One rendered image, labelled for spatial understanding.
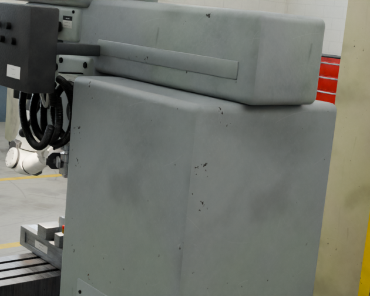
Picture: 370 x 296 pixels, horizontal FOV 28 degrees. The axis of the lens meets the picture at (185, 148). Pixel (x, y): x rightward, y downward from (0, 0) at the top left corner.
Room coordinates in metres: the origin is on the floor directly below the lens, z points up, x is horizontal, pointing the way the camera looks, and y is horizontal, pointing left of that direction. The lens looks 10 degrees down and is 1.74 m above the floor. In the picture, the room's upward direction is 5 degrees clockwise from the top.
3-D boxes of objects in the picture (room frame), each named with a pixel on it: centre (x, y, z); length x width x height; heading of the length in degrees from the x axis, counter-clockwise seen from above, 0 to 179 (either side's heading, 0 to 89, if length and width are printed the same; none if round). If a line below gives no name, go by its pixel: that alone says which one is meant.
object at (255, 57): (1.92, 0.05, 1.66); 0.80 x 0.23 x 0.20; 41
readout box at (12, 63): (1.86, 0.43, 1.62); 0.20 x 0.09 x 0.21; 41
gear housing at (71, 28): (2.27, 0.34, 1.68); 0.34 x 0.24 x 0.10; 41
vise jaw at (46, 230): (2.36, 0.38, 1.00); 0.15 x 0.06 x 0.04; 130
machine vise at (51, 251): (2.35, 0.37, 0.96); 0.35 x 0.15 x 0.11; 40
